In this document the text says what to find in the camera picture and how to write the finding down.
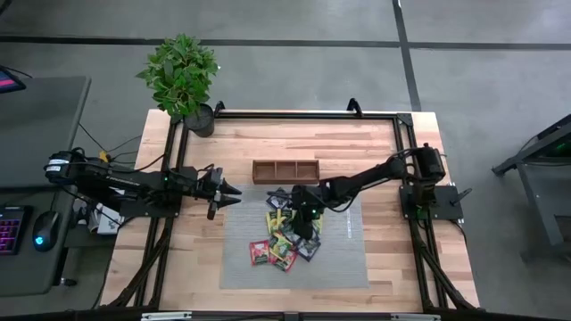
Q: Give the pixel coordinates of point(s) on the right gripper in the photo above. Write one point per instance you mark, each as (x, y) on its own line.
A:
(308, 203)

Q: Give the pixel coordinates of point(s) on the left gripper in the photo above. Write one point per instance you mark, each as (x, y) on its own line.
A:
(209, 185)

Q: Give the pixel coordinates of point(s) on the blackcurrant tea sachet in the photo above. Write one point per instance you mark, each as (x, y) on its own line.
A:
(277, 200)
(308, 249)
(290, 232)

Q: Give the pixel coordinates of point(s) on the red strawberry tea sachet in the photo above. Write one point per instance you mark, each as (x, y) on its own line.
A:
(259, 252)
(286, 261)

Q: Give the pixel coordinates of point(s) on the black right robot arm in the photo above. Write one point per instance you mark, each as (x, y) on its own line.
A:
(366, 176)

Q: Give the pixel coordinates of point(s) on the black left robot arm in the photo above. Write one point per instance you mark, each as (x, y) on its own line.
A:
(134, 180)

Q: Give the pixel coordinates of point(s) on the grey woven placemat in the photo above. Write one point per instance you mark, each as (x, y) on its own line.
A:
(339, 258)

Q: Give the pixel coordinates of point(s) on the wooden three-compartment tray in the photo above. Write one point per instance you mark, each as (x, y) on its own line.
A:
(285, 178)

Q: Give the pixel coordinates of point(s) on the black plant pot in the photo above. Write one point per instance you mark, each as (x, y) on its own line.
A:
(201, 122)

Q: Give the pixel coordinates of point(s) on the white box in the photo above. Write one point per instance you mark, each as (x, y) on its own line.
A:
(109, 220)

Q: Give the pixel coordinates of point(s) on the green leafy plant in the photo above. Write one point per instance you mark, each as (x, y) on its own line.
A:
(178, 76)

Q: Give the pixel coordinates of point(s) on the black computer mouse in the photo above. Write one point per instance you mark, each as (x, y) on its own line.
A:
(45, 229)

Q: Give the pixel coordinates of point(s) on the grey desk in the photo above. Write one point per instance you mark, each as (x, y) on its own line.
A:
(40, 129)

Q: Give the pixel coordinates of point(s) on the backlit black keyboard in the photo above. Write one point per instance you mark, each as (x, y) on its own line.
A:
(12, 229)

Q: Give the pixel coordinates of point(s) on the dark metal cart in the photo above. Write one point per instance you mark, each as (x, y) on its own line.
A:
(535, 178)

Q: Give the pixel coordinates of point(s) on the dark tablet screen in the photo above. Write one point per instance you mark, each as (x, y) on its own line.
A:
(10, 82)

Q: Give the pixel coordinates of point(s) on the black aluminium table frame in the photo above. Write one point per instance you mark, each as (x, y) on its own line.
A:
(312, 115)

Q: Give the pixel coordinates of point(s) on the silver frame bracket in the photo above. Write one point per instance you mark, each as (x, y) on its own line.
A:
(415, 317)
(165, 316)

